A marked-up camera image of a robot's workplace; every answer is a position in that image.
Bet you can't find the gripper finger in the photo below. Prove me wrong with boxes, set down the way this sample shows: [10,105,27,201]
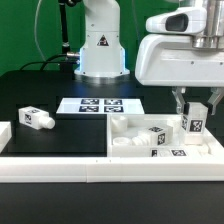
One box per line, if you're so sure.
[207,87,224,115]
[172,87,186,114]

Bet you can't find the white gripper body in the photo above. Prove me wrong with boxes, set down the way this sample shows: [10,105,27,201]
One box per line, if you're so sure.
[135,5,224,87]

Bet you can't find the white square tabletop tray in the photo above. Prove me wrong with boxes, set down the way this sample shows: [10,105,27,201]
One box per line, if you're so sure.
[107,115,224,157]

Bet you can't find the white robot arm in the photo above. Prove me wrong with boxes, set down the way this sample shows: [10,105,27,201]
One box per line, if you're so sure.
[75,0,224,114]

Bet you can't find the white U-shaped fence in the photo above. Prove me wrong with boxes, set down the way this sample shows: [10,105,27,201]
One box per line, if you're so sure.
[0,120,224,183]

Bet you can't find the black cables at base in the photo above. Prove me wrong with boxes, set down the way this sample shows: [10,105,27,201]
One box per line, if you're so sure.
[19,0,81,72]

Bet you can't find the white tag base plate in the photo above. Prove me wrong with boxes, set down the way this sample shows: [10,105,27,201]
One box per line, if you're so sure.
[57,98,144,114]

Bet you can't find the grey hanging cable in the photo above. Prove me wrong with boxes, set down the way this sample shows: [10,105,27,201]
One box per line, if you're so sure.
[33,0,48,63]

